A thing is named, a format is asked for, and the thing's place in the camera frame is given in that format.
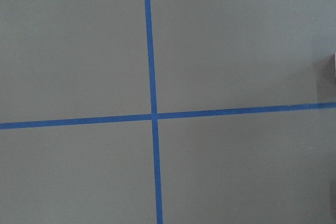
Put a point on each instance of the blue tape strip left lengthwise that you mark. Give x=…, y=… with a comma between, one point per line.
x=154, y=113

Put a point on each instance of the blue tape strip left crosswise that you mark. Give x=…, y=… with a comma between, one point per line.
x=163, y=116

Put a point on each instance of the pink foam block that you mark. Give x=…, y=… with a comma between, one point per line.
x=334, y=58

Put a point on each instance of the brown paper table cover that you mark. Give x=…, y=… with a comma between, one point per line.
x=68, y=59

